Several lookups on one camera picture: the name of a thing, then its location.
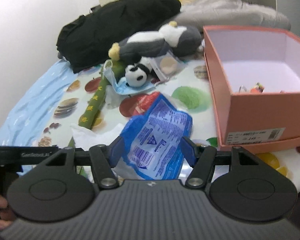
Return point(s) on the clear bag with powder puff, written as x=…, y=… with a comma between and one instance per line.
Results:
x=166, y=66

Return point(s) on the pink cardboard box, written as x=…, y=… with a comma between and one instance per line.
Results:
x=254, y=75

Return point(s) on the black jacket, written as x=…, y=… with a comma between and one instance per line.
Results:
x=85, y=42

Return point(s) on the left hand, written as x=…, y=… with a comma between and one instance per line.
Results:
x=7, y=217

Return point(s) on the blue surgical face mask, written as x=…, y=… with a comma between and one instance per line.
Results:
x=121, y=88

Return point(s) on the light blue bedsheet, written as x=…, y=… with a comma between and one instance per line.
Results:
x=26, y=121

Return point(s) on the white plastic bag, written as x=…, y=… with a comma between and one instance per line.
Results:
x=113, y=99

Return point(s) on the grey quilt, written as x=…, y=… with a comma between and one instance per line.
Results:
x=230, y=12

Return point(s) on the printed food pattern mat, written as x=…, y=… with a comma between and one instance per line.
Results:
x=188, y=92

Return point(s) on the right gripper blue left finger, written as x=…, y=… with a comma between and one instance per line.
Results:
x=116, y=149

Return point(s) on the green fabric massage stick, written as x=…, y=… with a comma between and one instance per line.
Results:
x=97, y=101

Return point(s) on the blue snack packet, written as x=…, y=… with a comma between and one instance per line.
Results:
x=152, y=150

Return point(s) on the white paper towel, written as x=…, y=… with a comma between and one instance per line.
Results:
x=85, y=138

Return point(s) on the grey penguin plush toy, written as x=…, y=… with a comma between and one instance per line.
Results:
x=180, y=40

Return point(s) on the small panda plush toy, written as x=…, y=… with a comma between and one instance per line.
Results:
x=139, y=73

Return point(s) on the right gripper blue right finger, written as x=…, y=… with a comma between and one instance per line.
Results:
x=191, y=151

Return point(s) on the pink feather keychain toy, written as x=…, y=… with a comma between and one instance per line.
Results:
x=257, y=89

